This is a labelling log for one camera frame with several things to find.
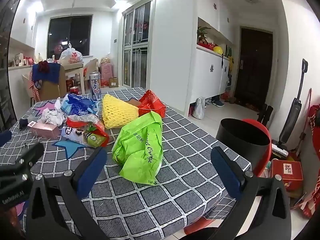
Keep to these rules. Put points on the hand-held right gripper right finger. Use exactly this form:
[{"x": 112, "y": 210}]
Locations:
[{"x": 226, "y": 171}]

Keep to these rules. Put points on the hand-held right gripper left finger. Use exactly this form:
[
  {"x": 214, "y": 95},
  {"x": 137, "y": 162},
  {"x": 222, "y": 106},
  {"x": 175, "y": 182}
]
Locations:
[{"x": 92, "y": 170}]

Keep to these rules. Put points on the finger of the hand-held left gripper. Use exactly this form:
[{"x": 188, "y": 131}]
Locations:
[
  {"x": 5, "y": 137},
  {"x": 25, "y": 155}
]

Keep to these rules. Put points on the black trash bin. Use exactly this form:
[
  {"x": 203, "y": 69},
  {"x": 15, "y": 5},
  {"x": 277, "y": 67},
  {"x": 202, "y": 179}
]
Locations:
[{"x": 237, "y": 152}]

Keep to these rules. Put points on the dark blue teal packet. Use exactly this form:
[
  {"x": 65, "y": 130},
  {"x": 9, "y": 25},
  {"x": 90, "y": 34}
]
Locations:
[{"x": 23, "y": 123}]

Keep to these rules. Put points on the pink box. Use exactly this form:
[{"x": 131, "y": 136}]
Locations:
[{"x": 45, "y": 130}]

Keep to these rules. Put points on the white green snack packet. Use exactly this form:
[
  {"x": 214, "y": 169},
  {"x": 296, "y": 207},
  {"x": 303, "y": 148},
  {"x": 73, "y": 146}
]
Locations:
[{"x": 77, "y": 136}]

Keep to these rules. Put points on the white tissue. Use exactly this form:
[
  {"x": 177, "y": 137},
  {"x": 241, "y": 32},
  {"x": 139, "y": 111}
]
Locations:
[{"x": 52, "y": 116}]

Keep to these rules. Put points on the green plastic bag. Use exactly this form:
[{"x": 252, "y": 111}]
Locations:
[{"x": 137, "y": 150}]

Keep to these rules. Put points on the red clear snack wrapper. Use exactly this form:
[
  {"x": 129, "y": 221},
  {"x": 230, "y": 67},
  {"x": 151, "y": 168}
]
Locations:
[{"x": 80, "y": 120}]

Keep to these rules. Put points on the yellow foam fruit net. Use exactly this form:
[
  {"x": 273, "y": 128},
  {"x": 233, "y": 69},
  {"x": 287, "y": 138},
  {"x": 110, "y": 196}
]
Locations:
[{"x": 117, "y": 112}]

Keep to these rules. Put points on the blue tissue packet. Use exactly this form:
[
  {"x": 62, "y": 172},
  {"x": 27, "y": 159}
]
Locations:
[{"x": 77, "y": 103}]

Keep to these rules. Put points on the grey checked star tablecloth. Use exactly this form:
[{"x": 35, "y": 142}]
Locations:
[{"x": 175, "y": 167}]

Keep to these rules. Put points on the red checked cloth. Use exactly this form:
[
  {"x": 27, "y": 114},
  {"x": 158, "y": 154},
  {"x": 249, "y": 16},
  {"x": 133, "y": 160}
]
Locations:
[{"x": 33, "y": 92}]

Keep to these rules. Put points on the red box with white label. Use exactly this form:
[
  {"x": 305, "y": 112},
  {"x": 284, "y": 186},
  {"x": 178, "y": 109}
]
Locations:
[{"x": 280, "y": 177}]

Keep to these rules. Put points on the brown backed chair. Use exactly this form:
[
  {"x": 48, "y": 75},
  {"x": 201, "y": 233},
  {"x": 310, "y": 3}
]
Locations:
[{"x": 51, "y": 90}]

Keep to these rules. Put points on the blue shoe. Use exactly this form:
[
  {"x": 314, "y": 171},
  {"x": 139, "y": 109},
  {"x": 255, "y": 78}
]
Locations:
[{"x": 218, "y": 103}]

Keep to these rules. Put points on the black boot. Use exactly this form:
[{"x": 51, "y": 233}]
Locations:
[
  {"x": 269, "y": 116},
  {"x": 262, "y": 112}
]

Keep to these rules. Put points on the white counter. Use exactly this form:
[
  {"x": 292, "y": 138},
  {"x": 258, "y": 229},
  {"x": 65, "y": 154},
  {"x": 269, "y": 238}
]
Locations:
[{"x": 20, "y": 67}]

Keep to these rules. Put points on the brown paper piece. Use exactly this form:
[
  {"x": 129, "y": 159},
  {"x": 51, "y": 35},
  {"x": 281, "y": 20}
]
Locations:
[{"x": 134, "y": 102}]

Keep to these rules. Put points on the blue cloth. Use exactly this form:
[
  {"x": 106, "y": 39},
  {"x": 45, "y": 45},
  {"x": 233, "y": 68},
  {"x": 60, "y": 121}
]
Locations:
[{"x": 53, "y": 73}]

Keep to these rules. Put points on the red cartoon can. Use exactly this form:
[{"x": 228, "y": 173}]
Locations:
[{"x": 74, "y": 90}]

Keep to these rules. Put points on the black upright vacuum cleaner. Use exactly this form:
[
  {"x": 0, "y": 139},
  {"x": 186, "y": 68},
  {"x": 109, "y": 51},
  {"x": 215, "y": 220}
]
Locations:
[{"x": 290, "y": 120}]

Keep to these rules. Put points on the tall white blue can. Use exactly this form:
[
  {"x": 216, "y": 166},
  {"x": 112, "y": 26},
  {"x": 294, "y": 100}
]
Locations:
[{"x": 95, "y": 87}]

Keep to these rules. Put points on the small cardboard box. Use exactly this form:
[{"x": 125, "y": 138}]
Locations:
[{"x": 113, "y": 82}]

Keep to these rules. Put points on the red patterned paper bag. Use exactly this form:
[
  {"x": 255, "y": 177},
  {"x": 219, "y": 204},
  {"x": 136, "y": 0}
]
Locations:
[{"x": 310, "y": 205}]

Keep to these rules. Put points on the beige dining table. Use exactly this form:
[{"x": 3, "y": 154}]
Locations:
[{"x": 73, "y": 70}]

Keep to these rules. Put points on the pink plastic stools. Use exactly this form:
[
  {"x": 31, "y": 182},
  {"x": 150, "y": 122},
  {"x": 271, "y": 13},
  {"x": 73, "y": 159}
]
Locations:
[{"x": 107, "y": 73}]

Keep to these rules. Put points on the red patterned bundle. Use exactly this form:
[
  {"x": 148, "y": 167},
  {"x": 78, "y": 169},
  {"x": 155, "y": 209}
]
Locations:
[{"x": 314, "y": 122}]

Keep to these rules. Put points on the beige chair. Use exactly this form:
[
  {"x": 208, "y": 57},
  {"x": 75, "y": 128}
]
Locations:
[{"x": 92, "y": 66}]

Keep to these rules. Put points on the white red printed plastic bag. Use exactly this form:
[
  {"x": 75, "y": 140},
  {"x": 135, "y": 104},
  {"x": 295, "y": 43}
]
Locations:
[{"x": 71, "y": 56}]

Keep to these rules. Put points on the dark entrance door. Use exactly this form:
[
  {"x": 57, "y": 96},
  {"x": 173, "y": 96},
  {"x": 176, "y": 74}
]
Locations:
[{"x": 252, "y": 67}]

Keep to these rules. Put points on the yellow plush toy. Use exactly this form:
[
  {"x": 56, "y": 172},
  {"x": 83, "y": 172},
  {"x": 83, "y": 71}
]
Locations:
[{"x": 231, "y": 63}]

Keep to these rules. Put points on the yellow helmet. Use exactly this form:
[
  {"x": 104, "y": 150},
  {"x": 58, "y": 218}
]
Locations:
[{"x": 218, "y": 50}]

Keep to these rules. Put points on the dark window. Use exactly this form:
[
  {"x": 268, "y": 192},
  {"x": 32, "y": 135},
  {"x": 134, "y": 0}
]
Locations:
[{"x": 70, "y": 35}]

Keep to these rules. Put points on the sliding glass door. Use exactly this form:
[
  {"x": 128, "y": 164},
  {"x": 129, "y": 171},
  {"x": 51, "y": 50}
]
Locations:
[{"x": 137, "y": 47}]

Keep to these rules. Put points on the potted plant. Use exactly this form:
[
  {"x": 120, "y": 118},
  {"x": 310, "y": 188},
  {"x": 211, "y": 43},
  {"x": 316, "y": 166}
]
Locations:
[{"x": 203, "y": 33}]

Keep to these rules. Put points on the white wall cabinet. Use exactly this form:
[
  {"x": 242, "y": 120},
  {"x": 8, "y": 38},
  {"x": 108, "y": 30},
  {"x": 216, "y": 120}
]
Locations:
[{"x": 207, "y": 80}]

